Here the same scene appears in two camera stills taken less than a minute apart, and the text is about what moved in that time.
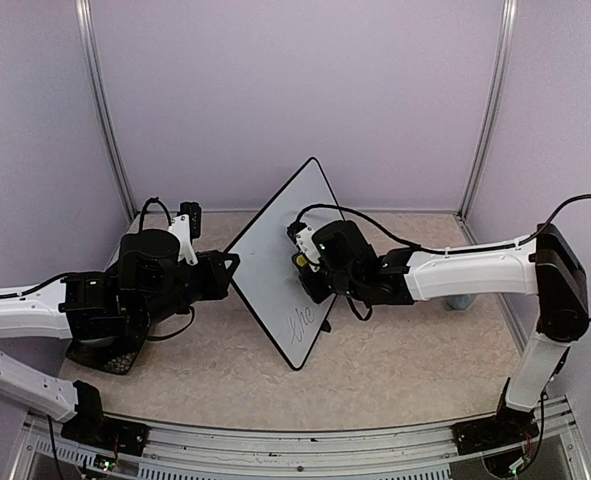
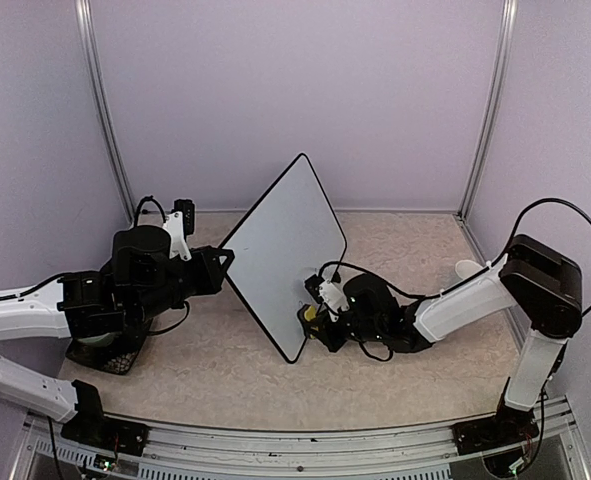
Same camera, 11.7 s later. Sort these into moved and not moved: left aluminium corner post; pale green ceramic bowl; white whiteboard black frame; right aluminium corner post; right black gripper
Moved: white whiteboard black frame; right black gripper
Not moved: right aluminium corner post; left aluminium corner post; pale green ceramic bowl
